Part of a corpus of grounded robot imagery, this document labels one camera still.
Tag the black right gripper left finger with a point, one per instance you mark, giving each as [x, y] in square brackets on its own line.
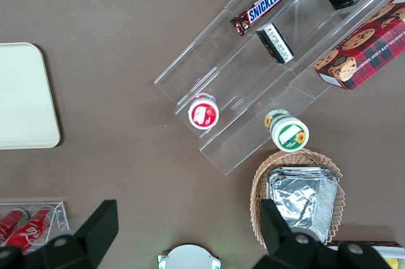
[91, 234]

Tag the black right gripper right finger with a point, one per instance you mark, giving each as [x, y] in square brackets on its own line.
[278, 240]

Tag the foil wrapped sandwich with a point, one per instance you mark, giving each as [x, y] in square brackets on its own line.
[297, 199]

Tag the woven wicker basket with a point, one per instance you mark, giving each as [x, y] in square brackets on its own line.
[262, 174]

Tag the cream plastic tray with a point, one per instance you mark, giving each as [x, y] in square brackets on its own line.
[22, 98]

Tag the clear acrylic can holder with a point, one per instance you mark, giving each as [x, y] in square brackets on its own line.
[58, 215]

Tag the red cola can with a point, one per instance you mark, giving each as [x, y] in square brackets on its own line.
[9, 221]
[30, 228]

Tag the white round device green lights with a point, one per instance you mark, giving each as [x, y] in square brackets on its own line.
[188, 258]

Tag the green sunflower lid cup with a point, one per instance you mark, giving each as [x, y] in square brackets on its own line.
[289, 134]

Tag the red lid yogurt cup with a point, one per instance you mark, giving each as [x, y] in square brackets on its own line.
[203, 113]

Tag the clear acrylic stepped shelf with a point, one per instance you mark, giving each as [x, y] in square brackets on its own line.
[253, 91]

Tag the black box with white label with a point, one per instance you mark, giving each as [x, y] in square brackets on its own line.
[276, 44]

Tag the red tartan cookie box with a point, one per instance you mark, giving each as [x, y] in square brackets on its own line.
[364, 47]

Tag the Snickers chocolate bar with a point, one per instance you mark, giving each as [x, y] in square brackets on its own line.
[264, 5]

